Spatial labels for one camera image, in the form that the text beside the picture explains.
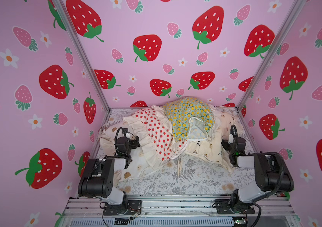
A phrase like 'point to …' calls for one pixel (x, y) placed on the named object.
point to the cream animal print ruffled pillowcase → (211, 150)
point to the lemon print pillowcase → (190, 118)
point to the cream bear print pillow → (142, 164)
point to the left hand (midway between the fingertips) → (131, 136)
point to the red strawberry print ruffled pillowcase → (156, 135)
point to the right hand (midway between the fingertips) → (227, 138)
